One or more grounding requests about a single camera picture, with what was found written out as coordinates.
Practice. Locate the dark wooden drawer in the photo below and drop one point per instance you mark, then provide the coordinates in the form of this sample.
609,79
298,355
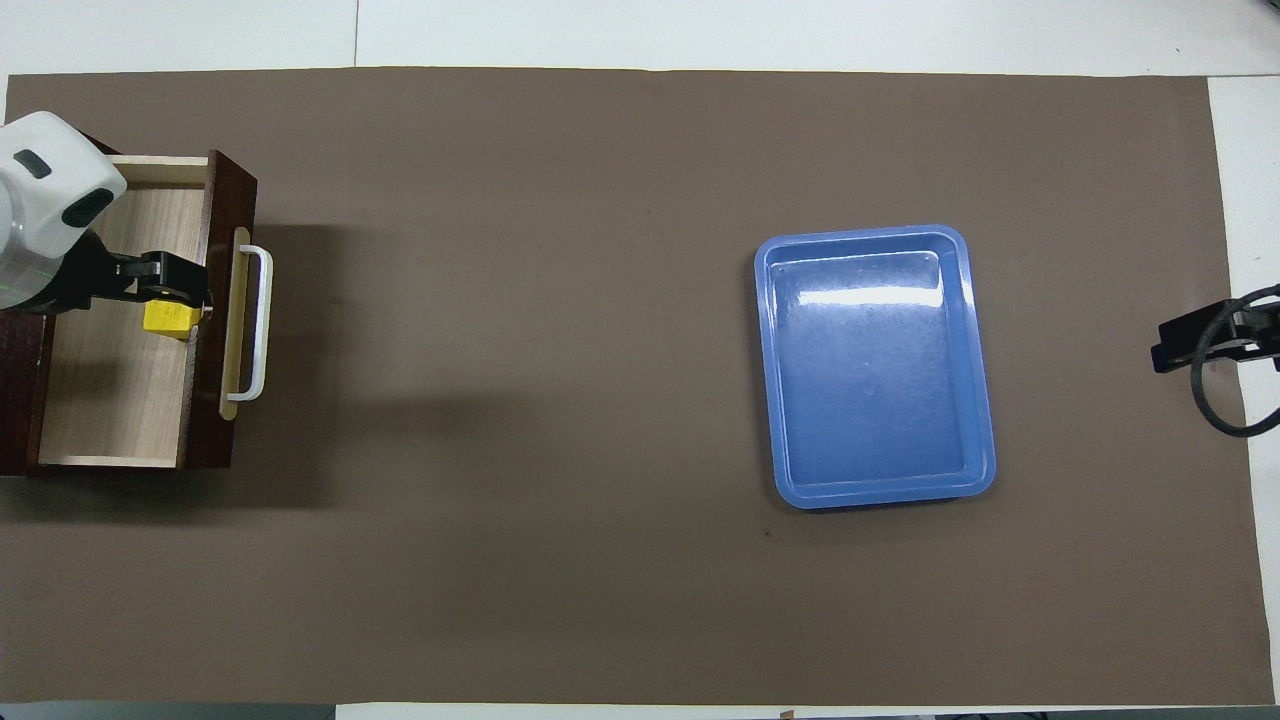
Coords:
120,380

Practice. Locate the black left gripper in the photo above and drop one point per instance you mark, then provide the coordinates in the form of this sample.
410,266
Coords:
95,280

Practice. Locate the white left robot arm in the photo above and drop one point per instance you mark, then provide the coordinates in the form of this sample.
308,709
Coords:
50,190

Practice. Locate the blue plastic tray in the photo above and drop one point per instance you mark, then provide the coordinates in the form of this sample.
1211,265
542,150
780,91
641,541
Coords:
870,380

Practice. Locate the yellow cube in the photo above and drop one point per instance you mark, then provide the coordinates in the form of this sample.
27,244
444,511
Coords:
168,320

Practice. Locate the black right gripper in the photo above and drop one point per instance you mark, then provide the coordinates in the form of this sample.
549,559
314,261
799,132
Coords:
1265,335

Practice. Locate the brown table mat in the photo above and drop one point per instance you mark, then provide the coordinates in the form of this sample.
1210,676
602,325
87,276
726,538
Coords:
500,300

